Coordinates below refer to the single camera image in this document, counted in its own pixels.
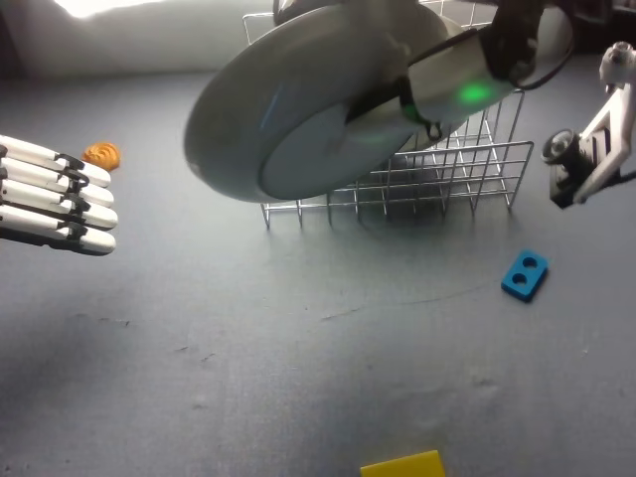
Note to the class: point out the yellow rectangular block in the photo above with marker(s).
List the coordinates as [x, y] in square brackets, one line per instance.
[403, 466]

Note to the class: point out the white plate with dark rim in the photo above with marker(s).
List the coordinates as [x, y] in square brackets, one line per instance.
[233, 124]
[554, 30]

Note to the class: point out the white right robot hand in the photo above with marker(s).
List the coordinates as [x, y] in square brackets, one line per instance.
[447, 84]

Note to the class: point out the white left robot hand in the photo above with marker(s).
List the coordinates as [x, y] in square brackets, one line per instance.
[45, 199]

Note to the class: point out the orange swirl cookie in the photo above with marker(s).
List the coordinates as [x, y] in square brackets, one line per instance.
[102, 155]

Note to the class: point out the blue block with two holes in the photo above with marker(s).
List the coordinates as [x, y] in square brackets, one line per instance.
[512, 292]

